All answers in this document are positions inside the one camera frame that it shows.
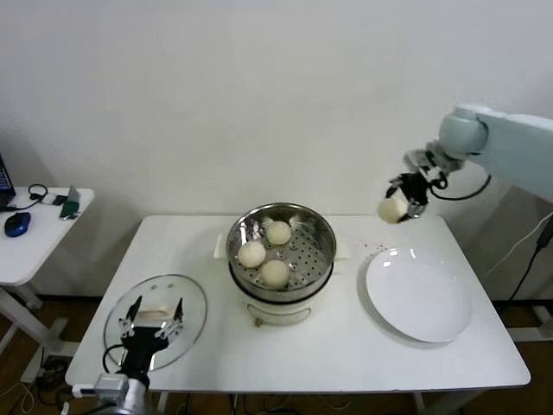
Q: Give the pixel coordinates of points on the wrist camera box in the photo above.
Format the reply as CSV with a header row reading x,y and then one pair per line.
x,y
112,384
418,157

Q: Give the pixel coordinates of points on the floor power strip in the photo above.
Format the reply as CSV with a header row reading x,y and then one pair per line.
x,y
56,364

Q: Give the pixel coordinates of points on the white steamed baozi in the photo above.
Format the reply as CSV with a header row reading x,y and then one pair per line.
x,y
391,210
277,232
252,255
275,273

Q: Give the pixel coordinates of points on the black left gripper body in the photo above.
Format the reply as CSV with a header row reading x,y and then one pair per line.
x,y
144,341

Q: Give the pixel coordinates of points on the perforated steel steamer basket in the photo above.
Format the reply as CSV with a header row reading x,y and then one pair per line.
x,y
313,259

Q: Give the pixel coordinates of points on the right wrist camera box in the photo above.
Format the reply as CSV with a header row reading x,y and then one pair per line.
x,y
418,157

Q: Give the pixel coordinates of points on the large white plate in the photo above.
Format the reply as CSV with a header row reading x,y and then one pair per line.
x,y
415,294

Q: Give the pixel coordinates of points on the blue computer mouse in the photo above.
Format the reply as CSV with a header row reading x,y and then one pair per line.
x,y
18,224

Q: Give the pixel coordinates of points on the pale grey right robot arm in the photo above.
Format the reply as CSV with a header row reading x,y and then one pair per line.
x,y
510,142

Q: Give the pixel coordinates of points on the round glass lid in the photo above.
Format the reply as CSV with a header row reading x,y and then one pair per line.
x,y
190,294

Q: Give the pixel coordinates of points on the small black device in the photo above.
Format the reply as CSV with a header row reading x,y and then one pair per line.
x,y
60,199

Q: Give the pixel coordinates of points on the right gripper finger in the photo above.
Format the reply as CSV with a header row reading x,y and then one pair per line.
x,y
394,185
417,210

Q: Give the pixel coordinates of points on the white electric cooker pot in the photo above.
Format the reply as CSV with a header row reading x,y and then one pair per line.
x,y
276,313

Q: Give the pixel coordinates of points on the green circuit board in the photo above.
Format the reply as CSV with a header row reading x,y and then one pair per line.
x,y
71,203

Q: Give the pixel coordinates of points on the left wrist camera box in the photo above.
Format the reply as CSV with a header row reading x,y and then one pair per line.
x,y
112,384

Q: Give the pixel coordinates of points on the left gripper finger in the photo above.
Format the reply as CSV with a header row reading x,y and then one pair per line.
x,y
178,312
135,309

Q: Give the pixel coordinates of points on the dark laptop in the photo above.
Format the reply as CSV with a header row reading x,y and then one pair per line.
x,y
4,186

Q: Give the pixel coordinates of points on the scattered dark crumbs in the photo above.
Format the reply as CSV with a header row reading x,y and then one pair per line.
x,y
380,246

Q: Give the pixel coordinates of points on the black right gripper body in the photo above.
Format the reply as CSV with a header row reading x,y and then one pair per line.
x,y
414,189

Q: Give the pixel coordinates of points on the small white adapter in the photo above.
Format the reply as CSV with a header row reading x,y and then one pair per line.
x,y
51,199

